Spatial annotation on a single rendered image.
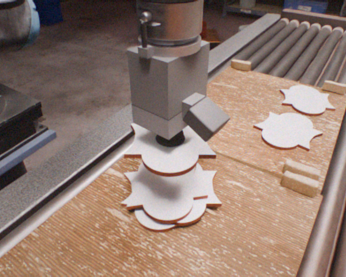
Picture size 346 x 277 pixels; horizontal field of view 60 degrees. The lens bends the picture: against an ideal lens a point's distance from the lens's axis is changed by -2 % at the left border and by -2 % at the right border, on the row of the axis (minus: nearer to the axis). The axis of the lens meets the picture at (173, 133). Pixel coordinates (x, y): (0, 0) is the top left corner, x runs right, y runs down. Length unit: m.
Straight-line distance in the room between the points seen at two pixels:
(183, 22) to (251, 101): 0.48
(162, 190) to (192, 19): 0.27
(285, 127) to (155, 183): 0.33
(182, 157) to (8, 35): 0.49
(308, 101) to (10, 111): 0.72
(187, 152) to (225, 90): 0.43
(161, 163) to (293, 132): 0.36
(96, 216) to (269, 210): 0.27
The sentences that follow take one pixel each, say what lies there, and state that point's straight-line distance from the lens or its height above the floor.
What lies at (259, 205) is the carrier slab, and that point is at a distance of 0.52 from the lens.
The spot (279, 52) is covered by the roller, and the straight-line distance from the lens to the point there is 1.20.
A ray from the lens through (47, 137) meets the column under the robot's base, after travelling 0.82.
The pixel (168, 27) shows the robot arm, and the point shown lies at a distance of 0.33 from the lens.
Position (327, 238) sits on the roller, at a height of 0.92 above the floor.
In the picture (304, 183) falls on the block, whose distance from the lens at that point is 0.54.
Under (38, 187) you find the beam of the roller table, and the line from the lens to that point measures 0.61.
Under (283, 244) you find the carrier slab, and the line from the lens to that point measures 0.48.
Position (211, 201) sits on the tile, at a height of 0.95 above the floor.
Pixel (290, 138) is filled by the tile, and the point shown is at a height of 0.94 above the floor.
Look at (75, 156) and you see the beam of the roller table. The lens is 0.65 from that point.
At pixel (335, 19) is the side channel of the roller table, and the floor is 0.95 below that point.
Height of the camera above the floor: 1.31
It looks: 36 degrees down
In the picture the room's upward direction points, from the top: straight up
